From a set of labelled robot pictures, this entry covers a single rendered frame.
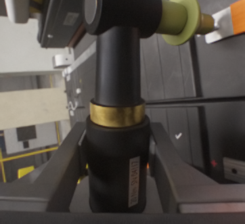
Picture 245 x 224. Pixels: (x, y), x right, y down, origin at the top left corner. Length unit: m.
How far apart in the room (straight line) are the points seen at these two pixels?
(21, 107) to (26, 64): 0.95
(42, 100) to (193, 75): 4.26
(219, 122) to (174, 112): 0.06
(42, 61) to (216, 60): 4.33
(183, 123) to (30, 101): 4.24
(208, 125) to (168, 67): 0.09
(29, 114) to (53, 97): 0.64
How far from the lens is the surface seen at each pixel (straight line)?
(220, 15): 0.20
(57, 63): 0.99
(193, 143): 0.22
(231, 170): 0.22
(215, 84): 0.21
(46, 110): 4.40
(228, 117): 0.20
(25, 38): 4.59
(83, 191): 0.18
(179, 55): 0.22
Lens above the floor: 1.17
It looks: 29 degrees down
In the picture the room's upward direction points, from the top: 98 degrees counter-clockwise
